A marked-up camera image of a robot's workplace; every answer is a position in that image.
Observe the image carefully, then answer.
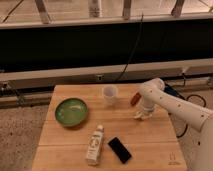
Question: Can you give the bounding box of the white sponge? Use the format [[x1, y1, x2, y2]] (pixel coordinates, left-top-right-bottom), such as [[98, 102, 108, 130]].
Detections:
[[134, 111, 151, 120]]

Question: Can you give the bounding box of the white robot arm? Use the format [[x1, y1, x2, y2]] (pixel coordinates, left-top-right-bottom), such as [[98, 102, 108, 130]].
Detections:
[[139, 78, 213, 171]]

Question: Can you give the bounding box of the brown sausage-shaped object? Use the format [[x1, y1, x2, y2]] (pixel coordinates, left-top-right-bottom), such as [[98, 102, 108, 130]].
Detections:
[[130, 92, 141, 106]]

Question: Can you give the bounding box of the clear plastic cup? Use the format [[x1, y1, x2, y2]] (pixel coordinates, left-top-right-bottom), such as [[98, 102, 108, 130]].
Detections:
[[102, 85, 118, 106]]

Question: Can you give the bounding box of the black smartphone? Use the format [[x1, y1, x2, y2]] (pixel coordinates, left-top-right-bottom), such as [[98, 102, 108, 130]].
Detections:
[[108, 137, 132, 164]]

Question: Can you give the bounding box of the white plastic bottle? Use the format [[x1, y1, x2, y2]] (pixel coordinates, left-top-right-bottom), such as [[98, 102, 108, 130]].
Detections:
[[86, 125, 104, 166]]

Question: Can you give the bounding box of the green bowl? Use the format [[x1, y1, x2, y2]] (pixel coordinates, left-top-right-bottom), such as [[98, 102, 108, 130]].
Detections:
[[55, 98, 88, 127]]

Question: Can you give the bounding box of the black floor cable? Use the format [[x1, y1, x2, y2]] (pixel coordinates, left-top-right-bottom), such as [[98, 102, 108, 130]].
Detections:
[[164, 83, 208, 139]]

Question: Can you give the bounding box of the black hanging cable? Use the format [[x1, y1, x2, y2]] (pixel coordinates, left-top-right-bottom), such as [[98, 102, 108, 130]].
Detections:
[[114, 13, 145, 82]]

